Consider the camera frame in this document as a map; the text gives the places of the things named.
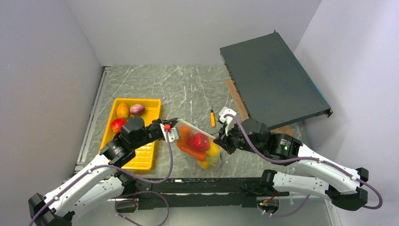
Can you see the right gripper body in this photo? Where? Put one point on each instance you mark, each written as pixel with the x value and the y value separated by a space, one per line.
pixel 235 140

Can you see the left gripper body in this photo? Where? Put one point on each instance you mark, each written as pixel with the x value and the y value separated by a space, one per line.
pixel 155 129

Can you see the red bell pepper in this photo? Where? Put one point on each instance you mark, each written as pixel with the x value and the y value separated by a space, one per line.
pixel 199 141

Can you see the clear dotted zip bag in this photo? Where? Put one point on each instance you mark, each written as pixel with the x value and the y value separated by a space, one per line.
pixel 196 130

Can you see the orange pumpkin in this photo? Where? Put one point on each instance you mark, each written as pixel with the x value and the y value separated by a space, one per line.
pixel 185 133

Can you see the green cabbage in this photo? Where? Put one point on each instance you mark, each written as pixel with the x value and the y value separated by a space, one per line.
pixel 212 160

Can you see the orange carrot with green top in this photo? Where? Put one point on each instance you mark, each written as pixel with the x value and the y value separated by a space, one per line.
pixel 200 156

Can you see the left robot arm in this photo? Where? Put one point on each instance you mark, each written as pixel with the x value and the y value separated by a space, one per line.
pixel 103 178

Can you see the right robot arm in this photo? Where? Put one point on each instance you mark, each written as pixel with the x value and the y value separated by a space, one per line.
pixel 333 182

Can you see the small yellow screwdriver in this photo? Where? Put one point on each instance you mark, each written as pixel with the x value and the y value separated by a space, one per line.
pixel 212 116

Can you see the purple onion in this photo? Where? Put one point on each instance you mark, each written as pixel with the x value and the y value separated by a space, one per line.
pixel 137 109

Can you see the yellow plastic tray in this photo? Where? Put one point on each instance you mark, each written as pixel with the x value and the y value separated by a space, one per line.
pixel 145 154

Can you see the brown potato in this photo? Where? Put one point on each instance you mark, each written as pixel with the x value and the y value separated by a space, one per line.
pixel 123 111

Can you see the red apple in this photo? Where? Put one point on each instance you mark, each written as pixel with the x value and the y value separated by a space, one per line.
pixel 116 125

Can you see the wooden cutting board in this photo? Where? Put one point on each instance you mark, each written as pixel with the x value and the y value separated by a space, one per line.
pixel 243 112

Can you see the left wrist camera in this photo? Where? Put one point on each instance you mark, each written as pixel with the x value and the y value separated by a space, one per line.
pixel 171 134

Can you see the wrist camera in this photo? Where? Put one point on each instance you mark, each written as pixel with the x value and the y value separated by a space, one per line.
pixel 227 121
pixel 171 134

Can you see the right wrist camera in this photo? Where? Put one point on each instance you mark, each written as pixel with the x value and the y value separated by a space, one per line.
pixel 227 121

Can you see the dark green network switch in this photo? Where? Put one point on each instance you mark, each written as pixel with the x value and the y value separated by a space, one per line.
pixel 273 86

